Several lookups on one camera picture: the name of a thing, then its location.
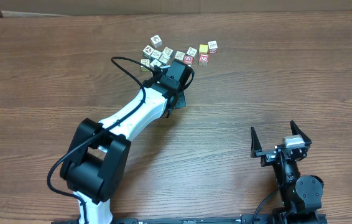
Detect yellow top wooden block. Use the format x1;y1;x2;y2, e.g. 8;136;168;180
199;44;208;54

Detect ice cream wooden block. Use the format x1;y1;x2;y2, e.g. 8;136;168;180
150;50;162;61

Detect far right white block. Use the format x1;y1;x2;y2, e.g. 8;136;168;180
208;40;218;54

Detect top red picture block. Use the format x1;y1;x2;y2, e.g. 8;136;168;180
151;35;162;49

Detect red face wooden block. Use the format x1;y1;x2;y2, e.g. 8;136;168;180
183;55;193;65

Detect blue sided picture block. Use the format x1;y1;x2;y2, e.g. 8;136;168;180
162;47;174;58

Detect white tilted picture block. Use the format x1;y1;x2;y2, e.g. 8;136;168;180
187;47;198;58

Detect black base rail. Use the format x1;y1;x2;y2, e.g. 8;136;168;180
51;213;328;224

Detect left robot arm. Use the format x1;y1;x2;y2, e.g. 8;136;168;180
54;60;195;223

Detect soccer ball wooden block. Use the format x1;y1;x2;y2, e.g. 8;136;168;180
142;45;154;59

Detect red letter wooden block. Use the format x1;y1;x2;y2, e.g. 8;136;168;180
198;54;209;66

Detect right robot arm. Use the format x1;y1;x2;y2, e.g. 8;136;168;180
251;121;327;223

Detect yellow sided gift block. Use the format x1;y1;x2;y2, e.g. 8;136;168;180
141;59;151;72

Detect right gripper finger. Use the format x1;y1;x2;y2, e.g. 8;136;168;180
250;127;262;158
290;120;312;146

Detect sailboat blue wooden block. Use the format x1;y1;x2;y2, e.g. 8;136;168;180
159;54;170;66

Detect cardboard panel at back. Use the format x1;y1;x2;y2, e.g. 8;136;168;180
0;0;352;15

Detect letter L wooden block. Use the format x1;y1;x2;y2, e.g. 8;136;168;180
149;59;162;70

